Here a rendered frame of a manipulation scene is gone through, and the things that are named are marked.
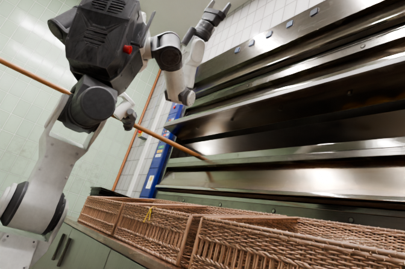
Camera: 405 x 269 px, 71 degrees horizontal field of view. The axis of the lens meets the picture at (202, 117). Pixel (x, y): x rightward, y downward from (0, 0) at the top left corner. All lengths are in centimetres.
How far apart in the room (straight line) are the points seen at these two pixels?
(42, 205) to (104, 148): 200
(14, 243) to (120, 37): 73
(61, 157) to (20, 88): 190
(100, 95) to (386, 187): 100
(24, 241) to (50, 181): 19
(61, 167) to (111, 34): 50
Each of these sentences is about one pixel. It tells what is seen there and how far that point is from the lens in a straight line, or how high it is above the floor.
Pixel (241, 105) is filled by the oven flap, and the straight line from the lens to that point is 159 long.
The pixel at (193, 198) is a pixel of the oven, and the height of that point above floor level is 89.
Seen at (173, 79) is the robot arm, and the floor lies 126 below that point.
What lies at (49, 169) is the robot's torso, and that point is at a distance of 110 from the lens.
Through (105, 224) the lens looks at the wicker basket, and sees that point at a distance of 157.
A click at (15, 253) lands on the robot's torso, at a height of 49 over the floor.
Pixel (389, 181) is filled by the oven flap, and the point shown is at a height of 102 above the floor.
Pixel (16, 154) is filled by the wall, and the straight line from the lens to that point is 288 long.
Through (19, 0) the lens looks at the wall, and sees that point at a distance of 327.
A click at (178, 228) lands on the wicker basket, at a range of 99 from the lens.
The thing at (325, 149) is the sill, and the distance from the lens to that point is 133.
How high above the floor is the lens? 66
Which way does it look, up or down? 23 degrees up
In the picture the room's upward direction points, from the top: 17 degrees clockwise
